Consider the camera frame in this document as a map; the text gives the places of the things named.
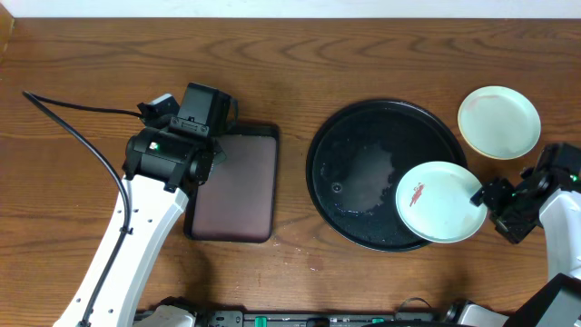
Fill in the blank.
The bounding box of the pale green plate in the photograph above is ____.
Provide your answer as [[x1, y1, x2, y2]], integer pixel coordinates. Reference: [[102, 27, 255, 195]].
[[395, 161, 487, 243], [458, 85, 541, 160]]

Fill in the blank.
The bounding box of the yellow plate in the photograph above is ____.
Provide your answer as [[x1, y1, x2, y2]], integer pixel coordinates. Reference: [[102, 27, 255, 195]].
[[458, 117, 526, 160]]

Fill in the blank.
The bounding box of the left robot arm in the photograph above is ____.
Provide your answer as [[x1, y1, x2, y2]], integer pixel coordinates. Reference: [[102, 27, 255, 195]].
[[56, 122, 215, 326]]

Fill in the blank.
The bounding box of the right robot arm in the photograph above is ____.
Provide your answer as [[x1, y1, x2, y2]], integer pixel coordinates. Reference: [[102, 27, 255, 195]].
[[441, 143, 580, 326]]

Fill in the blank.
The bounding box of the black rectangular water tray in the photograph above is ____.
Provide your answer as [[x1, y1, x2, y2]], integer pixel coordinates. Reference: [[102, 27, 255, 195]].
[[183, 124, 280, 243]]

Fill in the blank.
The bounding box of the round black tray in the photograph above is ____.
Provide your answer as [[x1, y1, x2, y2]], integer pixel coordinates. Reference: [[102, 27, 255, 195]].
[[306, 99, 467, 253]]

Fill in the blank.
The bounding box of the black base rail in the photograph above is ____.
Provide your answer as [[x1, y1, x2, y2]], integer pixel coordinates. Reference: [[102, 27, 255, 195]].
[[135, 297, 446, 327]]

